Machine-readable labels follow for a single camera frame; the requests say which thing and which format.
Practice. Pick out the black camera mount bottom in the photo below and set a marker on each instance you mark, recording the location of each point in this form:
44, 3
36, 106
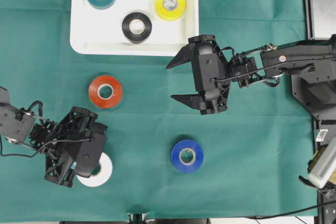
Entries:
140, 218

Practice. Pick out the red tape roll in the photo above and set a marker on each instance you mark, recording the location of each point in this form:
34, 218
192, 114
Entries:
105, 92

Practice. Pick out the yellow tape roll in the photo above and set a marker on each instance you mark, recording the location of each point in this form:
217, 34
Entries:
170, 10

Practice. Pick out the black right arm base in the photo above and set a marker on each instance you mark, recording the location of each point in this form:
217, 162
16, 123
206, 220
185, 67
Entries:
315, 91

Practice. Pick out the black tape roll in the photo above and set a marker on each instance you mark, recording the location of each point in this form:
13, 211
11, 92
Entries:
136, 27

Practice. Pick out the white barcode label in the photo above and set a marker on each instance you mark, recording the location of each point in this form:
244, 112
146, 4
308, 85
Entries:
320, 134

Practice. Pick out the blue tape roll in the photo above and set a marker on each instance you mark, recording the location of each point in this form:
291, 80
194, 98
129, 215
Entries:
187, 156

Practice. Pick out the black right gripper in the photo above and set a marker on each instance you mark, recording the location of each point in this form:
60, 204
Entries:
208, 65

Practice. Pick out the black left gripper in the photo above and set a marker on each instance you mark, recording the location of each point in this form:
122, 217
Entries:
77, 147

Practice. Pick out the white tape roll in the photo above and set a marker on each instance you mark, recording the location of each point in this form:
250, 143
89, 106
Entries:
103, 176

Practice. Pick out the green table cloth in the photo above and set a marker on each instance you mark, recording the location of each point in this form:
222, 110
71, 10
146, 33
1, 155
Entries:
253, 152

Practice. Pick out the white perforated electronics box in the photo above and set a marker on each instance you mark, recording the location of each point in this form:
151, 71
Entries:
324, 167

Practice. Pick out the white plastic case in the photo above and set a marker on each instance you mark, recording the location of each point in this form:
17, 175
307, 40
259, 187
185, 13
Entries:
99, 31

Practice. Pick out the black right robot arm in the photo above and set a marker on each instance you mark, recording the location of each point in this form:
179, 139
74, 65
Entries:
311, 63

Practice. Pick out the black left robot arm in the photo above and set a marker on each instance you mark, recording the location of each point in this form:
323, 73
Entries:
27, 127

